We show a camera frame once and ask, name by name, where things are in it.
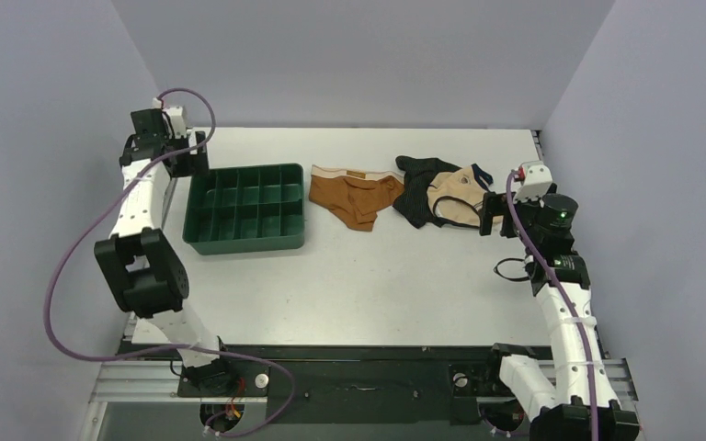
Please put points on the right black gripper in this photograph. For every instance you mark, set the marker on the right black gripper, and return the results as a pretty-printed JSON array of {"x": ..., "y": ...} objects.
[{"x": 494, "y": 209}]

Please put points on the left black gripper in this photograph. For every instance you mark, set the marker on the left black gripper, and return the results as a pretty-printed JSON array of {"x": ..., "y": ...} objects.
[{"x": 194, "y": 164}]

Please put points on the green compartment tray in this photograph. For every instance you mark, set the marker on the green compartment tray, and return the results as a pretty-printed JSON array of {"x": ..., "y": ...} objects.
[{"x": 258, "y": 208}]

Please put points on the black patterned underwear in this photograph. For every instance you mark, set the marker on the black patterned underwear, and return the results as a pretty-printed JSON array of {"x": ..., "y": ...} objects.
[{"x": 419, "y": 173}]

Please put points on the brown underwear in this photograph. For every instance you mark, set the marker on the brown underwear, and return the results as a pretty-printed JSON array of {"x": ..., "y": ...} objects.
[{"x": 355, "y": 197}]

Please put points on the beige underwear with dark trim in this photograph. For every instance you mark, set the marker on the beige underwear with dark trim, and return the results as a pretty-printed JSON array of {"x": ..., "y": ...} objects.
[{"x": 456, "y": 198}]

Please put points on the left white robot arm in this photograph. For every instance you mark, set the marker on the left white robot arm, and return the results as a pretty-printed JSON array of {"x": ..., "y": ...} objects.
[{"x": 141, "y": 268}]

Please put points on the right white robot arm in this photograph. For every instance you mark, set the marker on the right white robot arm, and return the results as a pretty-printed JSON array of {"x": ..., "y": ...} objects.
[{"x": 579, "y": 403}]

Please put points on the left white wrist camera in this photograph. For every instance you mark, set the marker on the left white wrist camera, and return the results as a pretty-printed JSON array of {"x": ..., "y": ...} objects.
[{"x": 174, "y": 118}]

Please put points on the aluminium frame rail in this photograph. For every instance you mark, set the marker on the aluminium frame rail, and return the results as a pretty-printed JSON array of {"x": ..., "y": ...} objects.
[{"x": 155, "y": 381}]

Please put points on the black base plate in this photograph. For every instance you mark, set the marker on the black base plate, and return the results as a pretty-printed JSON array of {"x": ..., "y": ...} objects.
[{"x": 358, "y": 385}]

